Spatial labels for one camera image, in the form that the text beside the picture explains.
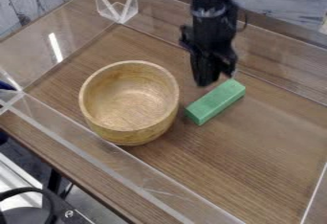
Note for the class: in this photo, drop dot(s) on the black table leg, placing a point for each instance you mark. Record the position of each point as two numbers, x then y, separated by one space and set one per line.
54 181

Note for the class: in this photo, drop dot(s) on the clear acrylic tray wall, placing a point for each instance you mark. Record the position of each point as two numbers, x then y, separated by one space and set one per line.
132 188

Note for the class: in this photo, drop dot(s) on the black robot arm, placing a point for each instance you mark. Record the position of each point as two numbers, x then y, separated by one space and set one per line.
215 4

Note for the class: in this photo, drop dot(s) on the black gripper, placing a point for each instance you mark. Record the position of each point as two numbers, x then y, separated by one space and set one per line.
207 38

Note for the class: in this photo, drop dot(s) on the brown wooden bowl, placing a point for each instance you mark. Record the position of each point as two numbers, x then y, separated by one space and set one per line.
128 101

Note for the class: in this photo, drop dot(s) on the green rectangular block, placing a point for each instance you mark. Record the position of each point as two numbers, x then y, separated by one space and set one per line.
211 104

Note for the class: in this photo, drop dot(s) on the clear acrylic corner bracket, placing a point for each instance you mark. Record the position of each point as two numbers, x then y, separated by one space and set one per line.
118 12

